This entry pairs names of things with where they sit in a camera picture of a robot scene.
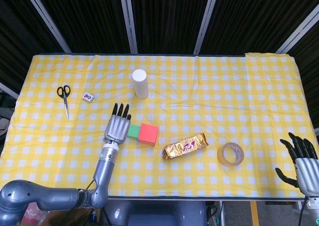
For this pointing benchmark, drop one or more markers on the gold biscuit packet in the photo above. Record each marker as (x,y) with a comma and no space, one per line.
(185,146)

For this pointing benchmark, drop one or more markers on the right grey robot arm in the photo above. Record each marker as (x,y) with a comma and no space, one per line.
(314,211)

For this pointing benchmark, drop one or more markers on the pink plastic bag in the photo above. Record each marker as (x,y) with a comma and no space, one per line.
(32,216)

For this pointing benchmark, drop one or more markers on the white cylinder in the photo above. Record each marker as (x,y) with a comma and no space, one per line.
(140,86)

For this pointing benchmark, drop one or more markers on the grey metal table leg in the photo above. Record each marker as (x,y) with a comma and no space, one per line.
(222,213)

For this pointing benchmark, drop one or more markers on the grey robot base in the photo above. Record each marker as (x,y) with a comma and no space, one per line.
(162,213)

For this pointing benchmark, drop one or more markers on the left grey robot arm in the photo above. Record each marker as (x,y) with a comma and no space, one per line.
(103,176)

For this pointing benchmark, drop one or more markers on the white frame post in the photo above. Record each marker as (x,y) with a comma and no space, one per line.
(128,19)
(299,29)
(206,19)
(47,21)
(8,89)

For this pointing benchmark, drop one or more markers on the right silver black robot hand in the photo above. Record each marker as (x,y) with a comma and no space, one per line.
(309,174)

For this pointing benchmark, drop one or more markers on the clear tape roll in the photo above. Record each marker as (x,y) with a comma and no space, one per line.
(220,158)

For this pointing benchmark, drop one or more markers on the red-orange block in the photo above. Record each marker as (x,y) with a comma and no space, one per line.
(148,134)

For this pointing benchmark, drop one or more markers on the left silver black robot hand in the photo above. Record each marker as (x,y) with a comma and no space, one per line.
(116,130)

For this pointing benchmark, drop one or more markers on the brown cardboard box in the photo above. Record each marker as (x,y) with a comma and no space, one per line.
(57,218)

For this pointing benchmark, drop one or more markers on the green cube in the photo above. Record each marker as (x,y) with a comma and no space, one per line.
(133,131)

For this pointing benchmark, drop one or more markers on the white mahjong tile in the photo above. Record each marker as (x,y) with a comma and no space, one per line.
(89,97)

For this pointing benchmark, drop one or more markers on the yellow white checked tablecloth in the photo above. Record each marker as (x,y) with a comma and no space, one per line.
(199,98)

